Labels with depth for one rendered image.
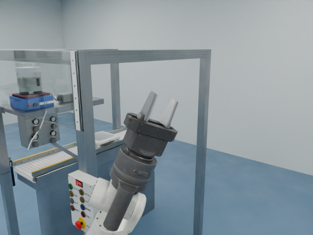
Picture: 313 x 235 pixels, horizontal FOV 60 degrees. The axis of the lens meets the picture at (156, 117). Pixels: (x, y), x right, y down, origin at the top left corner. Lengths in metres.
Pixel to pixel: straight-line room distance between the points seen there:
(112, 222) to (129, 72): 5.32
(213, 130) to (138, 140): 4.25
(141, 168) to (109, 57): 0.79
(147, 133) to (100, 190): 0.17
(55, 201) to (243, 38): 3.41
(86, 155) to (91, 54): 0.44
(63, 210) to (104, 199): 1.67
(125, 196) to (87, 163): 0.73
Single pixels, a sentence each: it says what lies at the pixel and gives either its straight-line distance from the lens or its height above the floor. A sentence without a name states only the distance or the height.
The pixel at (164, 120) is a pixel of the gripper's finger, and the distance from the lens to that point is 0.59.
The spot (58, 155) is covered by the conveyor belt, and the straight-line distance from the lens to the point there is 2.29.
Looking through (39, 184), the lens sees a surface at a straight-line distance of 2.02.
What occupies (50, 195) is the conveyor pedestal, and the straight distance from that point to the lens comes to 2.16.
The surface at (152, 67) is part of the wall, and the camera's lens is 5.39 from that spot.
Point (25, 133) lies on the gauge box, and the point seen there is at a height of 1.22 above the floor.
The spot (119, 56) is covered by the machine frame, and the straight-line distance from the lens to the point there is 1.32.
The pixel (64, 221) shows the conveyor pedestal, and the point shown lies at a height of 0.44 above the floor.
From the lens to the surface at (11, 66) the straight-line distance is 1.69.
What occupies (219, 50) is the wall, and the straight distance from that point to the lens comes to 4.57.
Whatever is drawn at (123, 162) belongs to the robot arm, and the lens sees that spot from 0.58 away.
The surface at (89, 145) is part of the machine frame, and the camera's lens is 1.26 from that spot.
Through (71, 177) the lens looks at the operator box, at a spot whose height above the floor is 1.17.
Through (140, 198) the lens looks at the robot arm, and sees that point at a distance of 0.63.
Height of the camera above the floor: 1.73
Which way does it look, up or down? 14 degrees down
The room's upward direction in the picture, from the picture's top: straight up
